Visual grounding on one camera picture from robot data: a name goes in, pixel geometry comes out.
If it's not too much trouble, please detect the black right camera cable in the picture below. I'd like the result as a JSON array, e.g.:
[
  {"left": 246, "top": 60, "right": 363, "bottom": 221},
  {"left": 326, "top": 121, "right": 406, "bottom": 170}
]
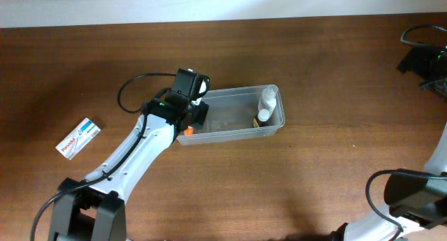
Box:
[{"left": 365, "top": 23, "right": 447, "bottom": 241}]

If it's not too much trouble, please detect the white spray bottle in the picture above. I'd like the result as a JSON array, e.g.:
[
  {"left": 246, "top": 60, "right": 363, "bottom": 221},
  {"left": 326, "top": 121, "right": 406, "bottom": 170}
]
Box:
[{"left": 258, "top": 85, "right": 278, "bottom": 115}]

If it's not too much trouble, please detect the clear plastic container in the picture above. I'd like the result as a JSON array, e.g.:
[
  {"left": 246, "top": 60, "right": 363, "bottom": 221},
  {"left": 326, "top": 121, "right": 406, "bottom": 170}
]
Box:
[{"left": 177, "top": 85, "right": 286, "bottom": 145}]

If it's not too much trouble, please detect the orange tablet tube white cap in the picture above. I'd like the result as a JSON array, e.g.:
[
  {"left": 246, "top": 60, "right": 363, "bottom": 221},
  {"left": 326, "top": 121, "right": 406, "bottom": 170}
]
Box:
[{"left": 184, "top": 126, "right": 194, "bottom": 136}]

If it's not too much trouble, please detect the white Panadol box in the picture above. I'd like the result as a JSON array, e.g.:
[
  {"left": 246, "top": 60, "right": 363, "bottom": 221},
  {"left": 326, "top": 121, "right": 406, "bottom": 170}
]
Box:
[{"left": 55, "top": 117, "right": 101, "bottom": 160}]

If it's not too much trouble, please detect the dark bottle white cap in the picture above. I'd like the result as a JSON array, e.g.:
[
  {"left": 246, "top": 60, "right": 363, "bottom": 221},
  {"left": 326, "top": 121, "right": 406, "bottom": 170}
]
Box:
[{"left": 253, "top": 109, "right": 270, "bottom": 128}]

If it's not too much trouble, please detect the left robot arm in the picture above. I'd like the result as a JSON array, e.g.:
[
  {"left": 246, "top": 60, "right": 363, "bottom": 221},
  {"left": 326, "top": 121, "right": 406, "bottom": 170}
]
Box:
[{"left": 37, "top": 69, "right": 210, "bottom": 240}]

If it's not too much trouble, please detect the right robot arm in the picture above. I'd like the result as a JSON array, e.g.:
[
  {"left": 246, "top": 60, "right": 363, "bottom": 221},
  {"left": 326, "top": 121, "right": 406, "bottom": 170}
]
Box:
[{"left": 326, "top": 45, "right": 446, "bottom": 241}]

